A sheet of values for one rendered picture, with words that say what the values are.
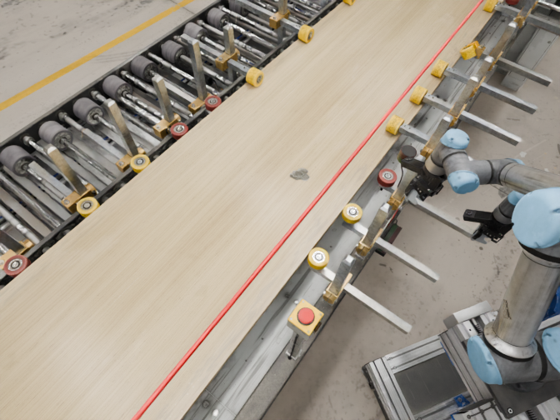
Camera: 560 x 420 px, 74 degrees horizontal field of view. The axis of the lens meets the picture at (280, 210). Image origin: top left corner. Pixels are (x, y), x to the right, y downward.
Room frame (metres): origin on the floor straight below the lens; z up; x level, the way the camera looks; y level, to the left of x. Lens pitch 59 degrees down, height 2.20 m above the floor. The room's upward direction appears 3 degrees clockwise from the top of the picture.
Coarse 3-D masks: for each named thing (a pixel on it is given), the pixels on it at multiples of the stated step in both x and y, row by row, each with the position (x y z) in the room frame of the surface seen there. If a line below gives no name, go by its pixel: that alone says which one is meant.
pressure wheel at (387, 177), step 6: (384, 168) 1.01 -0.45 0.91; (378, 174) 0.98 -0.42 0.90; (384, 174) 0.98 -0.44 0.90; (390, 174) 0.98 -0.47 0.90; (396, 174) 0.98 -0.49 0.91; (378, 180) 0.96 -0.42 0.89; (384, 180) 0.95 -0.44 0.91; (390, 180) 0.95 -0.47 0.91; (396, 180) 0.96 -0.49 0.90; (384, 186) 0.94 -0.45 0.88; (390, 186) 0.94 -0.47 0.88
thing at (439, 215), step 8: (392, 192) 0.93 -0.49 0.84; (424, 208) 0.85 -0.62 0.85; (432, 208) 0.85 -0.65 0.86; (432, 216) 0.82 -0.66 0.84; (440, 216) 0.81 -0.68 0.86; (448, 216) 0.82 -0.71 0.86; (448, 224) 0.79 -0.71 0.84; (456, 224) 0.78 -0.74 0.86; (464, 224) 0.78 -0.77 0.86; (464, 232) 0.75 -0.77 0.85; (472, 232) 0.74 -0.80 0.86
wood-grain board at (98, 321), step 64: (384, 0) 2.33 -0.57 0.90; (448, 0) 2.37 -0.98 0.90; (320, 64) 1.69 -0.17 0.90; (384, 64) 1.72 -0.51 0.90; (448, 64) 1.75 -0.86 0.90; (192, 128) 1.18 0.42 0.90; (256, 128) 1.20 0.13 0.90; (320, 128) 1.23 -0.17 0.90; (384, 128) 1.25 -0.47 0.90; (128, 192) 0.81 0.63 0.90; (192, 192) 0.83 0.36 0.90; (256, 192) 0.85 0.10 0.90; (64, 256) 0.52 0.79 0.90; (128, 256) 0.53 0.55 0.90; (192, 256) 0.55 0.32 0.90; (256, 256) 0.56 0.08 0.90; (0, 320) 0.27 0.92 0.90; (64, 320) 0.29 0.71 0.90; (128, 320) 0.30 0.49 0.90; (192, 320) 0.31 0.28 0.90; (256, 320) 0.32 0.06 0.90; (0, 384) 0.08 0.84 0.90; (64, 384) 0.09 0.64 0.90; (128, 384) 0.10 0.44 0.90; (192, 384) 0.11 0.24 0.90
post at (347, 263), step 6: (348, 258) 0.48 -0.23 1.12; (354, 258) 0.48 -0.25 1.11; (342, 264) 0.47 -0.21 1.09; (348, 264) 0.46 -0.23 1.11; (342, 270) 0.46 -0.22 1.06; (348, 270) 0.46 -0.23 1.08; (336, 276) 0.47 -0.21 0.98; (342, 276) 0.46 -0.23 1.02; (336, 282) 0.47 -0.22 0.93; (342, 282) 0.46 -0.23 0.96; (330, 288) 0.47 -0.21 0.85; (336, 288) 0.46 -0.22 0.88; (336, 294) 0.46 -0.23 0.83
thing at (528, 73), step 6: (486, 54) 1.77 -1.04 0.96; (498, 60) 1.73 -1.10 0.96; (504, 60) 1.73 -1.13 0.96; (504, 66) 1.71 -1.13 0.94; (510, 66) 1.69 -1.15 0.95; (516, 66) 1.69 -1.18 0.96; (516, 72) 1.67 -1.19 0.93; (522, 72) 1.66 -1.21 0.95; (528, 72) 1.64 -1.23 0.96; (534, 72) 1.64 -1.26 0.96; (534, 78) 1.62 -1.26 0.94; (540, 78) 1.61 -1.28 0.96; (546, 78) 1.60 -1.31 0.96; (546, 84) 1.59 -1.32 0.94
